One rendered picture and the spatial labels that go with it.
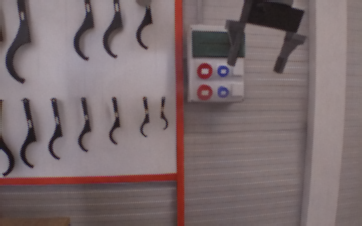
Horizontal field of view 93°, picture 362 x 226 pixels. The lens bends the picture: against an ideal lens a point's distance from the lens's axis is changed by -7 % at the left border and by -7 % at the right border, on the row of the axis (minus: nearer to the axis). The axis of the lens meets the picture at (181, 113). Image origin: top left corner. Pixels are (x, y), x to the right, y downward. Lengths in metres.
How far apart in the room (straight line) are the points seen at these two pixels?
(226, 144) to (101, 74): 1.07
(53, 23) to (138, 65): 0.66
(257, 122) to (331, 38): 0.91
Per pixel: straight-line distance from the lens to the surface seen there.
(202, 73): 1.24
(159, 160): 1.42
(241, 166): 1.62
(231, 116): 1.49
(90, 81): 1.45
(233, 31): 0.48
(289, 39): 0.54
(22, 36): 1.67
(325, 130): 1.88
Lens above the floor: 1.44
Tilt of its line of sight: 4 degrees down
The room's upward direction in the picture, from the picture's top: 1 degrees counter-clockwise
